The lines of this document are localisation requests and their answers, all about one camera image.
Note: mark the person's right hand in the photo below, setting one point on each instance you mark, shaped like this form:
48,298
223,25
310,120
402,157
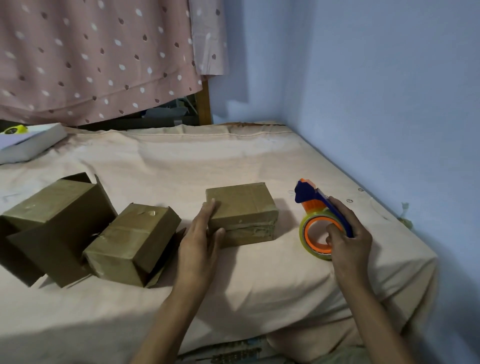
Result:
352,255

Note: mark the person's left hand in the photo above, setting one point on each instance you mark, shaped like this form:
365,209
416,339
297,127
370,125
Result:
195,251

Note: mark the person's left thumb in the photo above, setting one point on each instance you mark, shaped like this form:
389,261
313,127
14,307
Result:
217,240

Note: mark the person's right thumb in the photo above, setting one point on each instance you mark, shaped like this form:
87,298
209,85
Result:
333,232

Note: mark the small taped cardboard box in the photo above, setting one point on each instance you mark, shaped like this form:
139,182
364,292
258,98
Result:
243,210

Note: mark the blue orange tape dispenser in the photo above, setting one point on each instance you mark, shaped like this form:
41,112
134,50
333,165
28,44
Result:
309,195

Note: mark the person's right forearm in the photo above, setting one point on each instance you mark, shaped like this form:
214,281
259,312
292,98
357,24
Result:
375,326

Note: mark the person's left forearm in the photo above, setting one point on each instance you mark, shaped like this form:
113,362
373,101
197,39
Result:
168,322

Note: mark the clear packing tape roll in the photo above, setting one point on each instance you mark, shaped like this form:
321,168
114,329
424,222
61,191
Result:
309,221

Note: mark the small pale green scrap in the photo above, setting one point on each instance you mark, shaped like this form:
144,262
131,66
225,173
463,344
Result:
405,217

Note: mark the peach bed sheet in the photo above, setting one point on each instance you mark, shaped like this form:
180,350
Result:
225,157

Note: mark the medium taped cardboard box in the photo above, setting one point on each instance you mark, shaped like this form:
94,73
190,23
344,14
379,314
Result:
131,240

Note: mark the printed cloth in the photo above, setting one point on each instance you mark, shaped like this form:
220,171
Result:
228,350

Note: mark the dark clutter under curtain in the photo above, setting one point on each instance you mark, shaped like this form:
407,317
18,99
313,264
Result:
168,112

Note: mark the large open cardboard box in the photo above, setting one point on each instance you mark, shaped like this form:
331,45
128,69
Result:
52,225

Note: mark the narrow pink dotted cloth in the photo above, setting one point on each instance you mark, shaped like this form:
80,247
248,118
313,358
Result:
210,33

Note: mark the white flat box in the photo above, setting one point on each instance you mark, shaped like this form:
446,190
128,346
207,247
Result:
30,144

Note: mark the pink dotted curtain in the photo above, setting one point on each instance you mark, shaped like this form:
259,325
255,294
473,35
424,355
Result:
93,56

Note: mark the yellow tape measure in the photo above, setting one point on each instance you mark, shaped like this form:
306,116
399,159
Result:
15,129

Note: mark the wooden post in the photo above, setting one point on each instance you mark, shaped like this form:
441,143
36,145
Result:
204,105

